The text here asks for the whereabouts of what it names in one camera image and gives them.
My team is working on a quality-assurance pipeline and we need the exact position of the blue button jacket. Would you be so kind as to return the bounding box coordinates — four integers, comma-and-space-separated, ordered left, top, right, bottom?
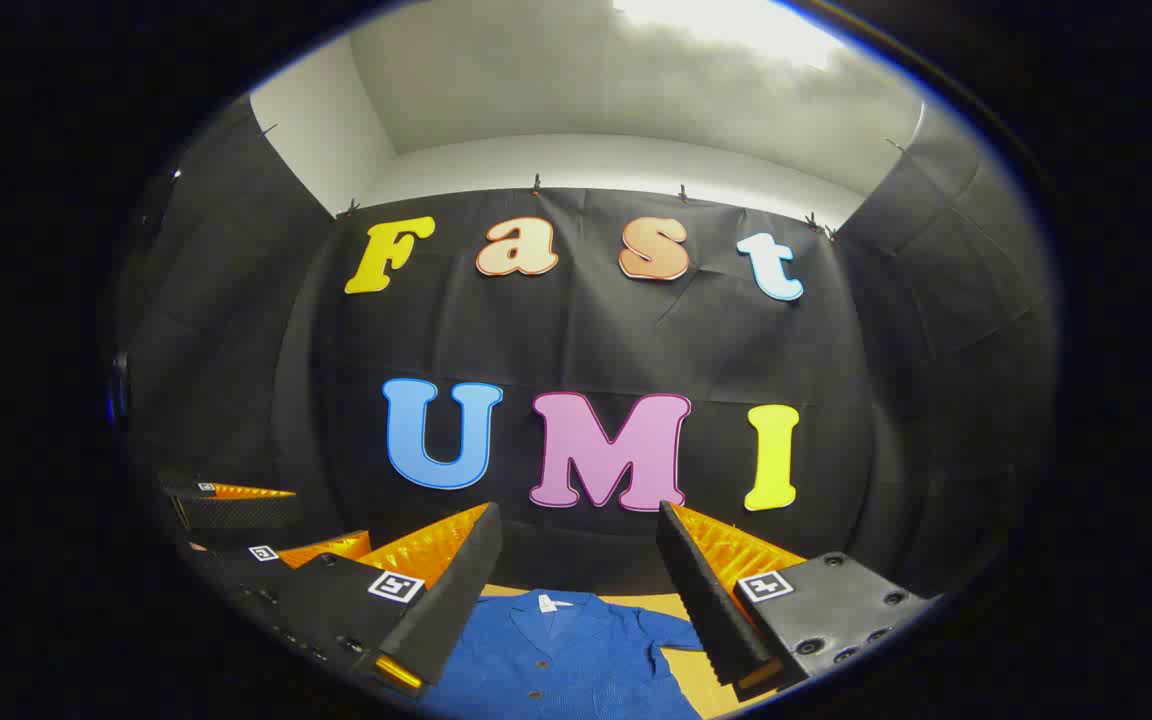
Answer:
421, 588, 707, 720

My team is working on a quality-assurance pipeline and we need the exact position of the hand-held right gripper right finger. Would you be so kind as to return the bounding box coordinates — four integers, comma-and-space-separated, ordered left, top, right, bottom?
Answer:
656, 500, 939, 702

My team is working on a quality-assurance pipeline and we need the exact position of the black backdrop cloth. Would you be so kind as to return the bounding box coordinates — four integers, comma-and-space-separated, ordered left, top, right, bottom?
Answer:
121, 95, 1057, 601

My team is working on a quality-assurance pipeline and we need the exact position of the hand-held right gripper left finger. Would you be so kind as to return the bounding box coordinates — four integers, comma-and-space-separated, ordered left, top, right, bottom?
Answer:
244, 502, 505, 699

